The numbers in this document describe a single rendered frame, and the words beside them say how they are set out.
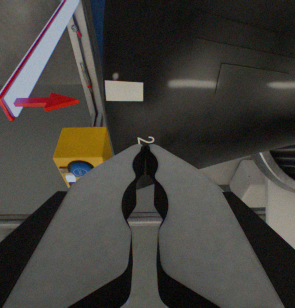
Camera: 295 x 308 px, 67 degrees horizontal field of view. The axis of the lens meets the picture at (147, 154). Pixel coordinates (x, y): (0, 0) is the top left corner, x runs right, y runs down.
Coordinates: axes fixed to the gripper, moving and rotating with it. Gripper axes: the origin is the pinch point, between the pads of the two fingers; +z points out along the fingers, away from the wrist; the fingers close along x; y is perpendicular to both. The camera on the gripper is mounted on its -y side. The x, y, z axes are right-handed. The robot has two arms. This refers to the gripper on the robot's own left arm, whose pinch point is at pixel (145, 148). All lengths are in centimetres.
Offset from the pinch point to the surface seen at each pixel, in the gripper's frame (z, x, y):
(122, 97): 9.1, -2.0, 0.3
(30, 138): 92, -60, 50
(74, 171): 26.8, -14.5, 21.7
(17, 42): 136, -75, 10
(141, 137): 9.1, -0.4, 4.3
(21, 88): 11.8, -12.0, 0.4
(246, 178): 49, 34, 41
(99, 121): 46, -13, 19
